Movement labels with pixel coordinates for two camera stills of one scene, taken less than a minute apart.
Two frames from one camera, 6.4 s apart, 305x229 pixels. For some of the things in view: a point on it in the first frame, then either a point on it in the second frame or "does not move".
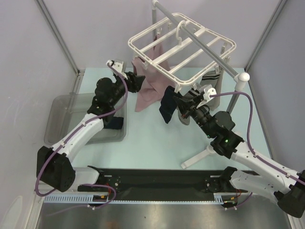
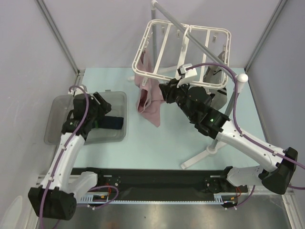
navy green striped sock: x=112 y=122 does not move
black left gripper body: x=119 y=88 -> x=98 y=110
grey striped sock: x=185 y=120 -> x=219 y=98
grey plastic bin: x=63 y=110 does not move
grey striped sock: x=212 y=78 -> x=214 y=73
